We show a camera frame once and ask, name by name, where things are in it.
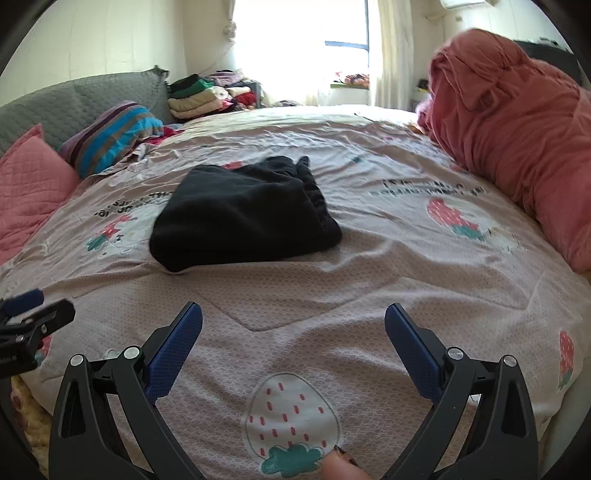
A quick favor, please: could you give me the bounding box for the window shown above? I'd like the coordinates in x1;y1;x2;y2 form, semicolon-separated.
231;0;380;108

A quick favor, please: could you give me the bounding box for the person's left hand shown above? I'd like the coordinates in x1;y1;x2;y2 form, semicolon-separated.
9;382;29;412

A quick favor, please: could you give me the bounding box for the pile of folded clothes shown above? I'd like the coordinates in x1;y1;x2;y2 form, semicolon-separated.
166;69;264;123

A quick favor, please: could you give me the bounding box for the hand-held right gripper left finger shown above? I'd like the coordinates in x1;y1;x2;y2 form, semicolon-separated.
48;301;206;480

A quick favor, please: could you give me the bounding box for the salmon pink blanket heap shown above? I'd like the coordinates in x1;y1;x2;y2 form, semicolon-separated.
416;28;591;273

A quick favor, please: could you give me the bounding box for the white air conditioner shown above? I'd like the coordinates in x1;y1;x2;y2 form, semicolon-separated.
438;0;499;10

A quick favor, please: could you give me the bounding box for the pink printed quilt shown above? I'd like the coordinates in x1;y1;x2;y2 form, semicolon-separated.
0;105;591;480

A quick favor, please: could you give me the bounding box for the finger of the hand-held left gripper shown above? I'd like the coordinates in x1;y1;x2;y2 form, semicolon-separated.
0;290;45;317
4;299;76;344

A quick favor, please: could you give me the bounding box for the colourful small cloth heap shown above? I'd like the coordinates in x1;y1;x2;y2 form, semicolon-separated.
332;71;371;90

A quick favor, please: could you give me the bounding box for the grey quilted headboard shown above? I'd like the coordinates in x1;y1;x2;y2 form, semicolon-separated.
0;67;174;158

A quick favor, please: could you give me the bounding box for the pink quilted pillow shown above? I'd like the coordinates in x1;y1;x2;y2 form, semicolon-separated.
0;124;81;266

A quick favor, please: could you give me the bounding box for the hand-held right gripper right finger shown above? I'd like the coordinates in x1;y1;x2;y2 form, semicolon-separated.
384;302;540;480

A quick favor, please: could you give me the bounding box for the black sweater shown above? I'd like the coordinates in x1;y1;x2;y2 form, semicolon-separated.
149;156;343;273

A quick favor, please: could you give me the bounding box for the white curtain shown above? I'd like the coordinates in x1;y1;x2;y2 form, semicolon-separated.
373;0;419;110

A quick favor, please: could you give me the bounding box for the striped pillow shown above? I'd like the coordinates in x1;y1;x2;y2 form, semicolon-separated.
58;102;164;178

